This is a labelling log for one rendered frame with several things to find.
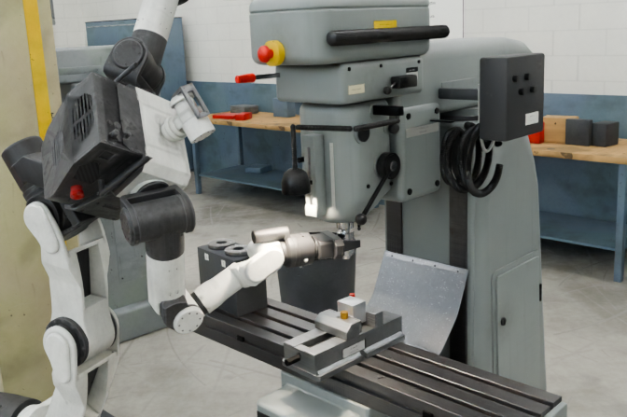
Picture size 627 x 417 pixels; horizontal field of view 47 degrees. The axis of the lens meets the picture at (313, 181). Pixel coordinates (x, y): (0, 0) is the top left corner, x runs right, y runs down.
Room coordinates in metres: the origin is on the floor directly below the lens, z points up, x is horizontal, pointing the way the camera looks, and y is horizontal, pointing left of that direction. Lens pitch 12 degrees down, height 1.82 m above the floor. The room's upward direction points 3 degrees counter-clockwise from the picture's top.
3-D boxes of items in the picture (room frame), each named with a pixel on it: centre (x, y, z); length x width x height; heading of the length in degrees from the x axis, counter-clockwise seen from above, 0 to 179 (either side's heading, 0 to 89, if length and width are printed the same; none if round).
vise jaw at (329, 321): (1.84, -0.05, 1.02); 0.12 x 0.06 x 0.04; 43
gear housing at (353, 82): (1.92, -0.11, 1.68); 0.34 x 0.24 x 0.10; 135
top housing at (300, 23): (1.90, -0.09, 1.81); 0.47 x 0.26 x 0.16; 135
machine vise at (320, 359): (1.86, -0.07, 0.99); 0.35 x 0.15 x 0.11; 133
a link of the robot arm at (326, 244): (1.85, 0.00, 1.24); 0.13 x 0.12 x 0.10; 22
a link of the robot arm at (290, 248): (1.82, 0.11, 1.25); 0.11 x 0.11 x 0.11; 22
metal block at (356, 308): (1.88, -0.09, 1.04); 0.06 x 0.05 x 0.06; 43
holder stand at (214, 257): (2.26, 0.28, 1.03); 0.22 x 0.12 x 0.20; 40
